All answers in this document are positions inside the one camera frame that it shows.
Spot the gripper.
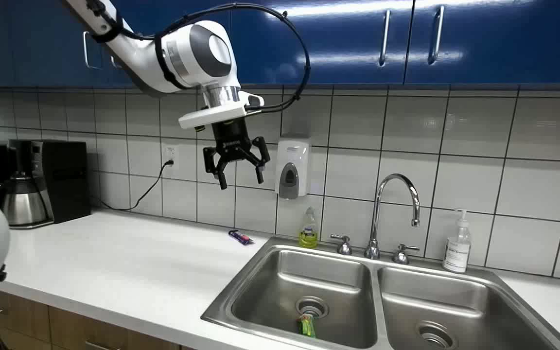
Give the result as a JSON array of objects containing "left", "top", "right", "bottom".
[{"left": 203, "top": 117, "right": 271, "bottom": 191}]

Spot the double steel sink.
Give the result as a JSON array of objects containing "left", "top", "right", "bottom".
[{"left": 200, "top": 236, "right": 560, "bottom": 350}]

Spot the green wrapped chocolate bar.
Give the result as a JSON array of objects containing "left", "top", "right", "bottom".
[{"left": 298, "top": 313, "right": 317, "bottom": 339}]

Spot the purple snack packet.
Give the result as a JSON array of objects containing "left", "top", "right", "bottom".
[{"left": 227, "top": 229, "right": 255, "bottom": 246}]

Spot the yellow dish soap bottle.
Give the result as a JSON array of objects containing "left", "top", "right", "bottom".
[{"left": 298, "top": 206, "right": 319, "bottom": 249}]

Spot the chrome tap lever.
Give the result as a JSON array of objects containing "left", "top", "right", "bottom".
[
  {"left": 390, "top": 243, "right": 420, "bottom": 265},
  {"left": 330, "top": 234, "right": 354, "bottom": 256}
]

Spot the chrome tap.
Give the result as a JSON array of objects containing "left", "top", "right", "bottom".
[{"left": 363, "top": 173, "right": 421, "bottom": 260}]

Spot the black coffee maker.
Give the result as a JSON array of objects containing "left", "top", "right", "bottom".
[{"left": 0, "top": 139, "right": 91, "bottom": 229}]

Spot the steel coffee carafe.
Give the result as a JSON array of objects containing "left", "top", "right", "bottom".
[{"left": 0, "top": 174, "right": 50, "bottom": 229}]

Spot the wooden drawer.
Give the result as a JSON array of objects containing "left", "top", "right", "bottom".
[
  {"left": 0, "top": 291, "right": 51, "bottom": 344},
  {"left": 48, "top": 305, "right": 131, "bottom": 350}
]

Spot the clear pump soap bottle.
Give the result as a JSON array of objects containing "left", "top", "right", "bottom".
[{"left": 442, "top": 209, "right": 473, "bottom": 274}]

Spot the white wall soap dispenser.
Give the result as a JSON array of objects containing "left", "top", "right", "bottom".
[{"left": 275, "top": 137, "right": 312, "bottom": 200}]

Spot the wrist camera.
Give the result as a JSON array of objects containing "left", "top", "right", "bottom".
[{"left": 178, "top": 104, "right": 248, "bottom": 131}]

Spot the white wall socket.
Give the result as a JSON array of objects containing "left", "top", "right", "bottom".
[{"left": 163, "top": 144, "right": 179, "bottom": 169}]

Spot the black cable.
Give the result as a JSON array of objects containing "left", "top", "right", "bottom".
[{"left": 99, "top": 160, "right": 174, "bottom": 212}]

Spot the blue wall cabinet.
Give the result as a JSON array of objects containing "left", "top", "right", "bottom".
[{"left": 0, "top": 0, "right": 560, "bottom": 91}]

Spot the silver cabinet door handle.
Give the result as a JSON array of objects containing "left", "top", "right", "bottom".
[
  {"left": 378, "top": 9, "right": 392, "bottom": 67},
  {"left": 82, "top": 31, "right": 104, "bottom": 70},
  {"left": 428, "top": 4, "right": 446, "bottom": 66}
]

